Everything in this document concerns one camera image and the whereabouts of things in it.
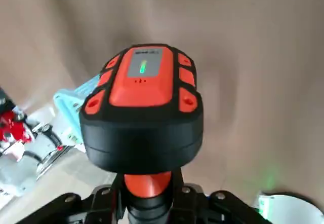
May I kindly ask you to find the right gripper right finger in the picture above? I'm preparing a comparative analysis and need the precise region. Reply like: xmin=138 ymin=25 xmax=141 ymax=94
xmin=172 ymin=169 xmax=258 ymax=224

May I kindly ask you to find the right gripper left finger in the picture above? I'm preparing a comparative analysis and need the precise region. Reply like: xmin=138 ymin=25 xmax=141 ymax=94
xmin=24 ymin=174 xmax=127 ymax=224

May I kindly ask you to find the red toy car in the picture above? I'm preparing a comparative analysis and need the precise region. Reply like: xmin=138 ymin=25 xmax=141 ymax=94
xmin=0 ymin=109 xmax=34 ymax=145

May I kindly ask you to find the orange black barcode scanner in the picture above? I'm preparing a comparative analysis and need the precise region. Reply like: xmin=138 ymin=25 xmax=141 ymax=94
xmin=78 ymin=44 xmax=205 ymax=224

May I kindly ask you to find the light blue plastic basket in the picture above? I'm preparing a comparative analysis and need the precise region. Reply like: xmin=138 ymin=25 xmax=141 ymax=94
xmin=52 ymin=74 xmax=102 ymax=147

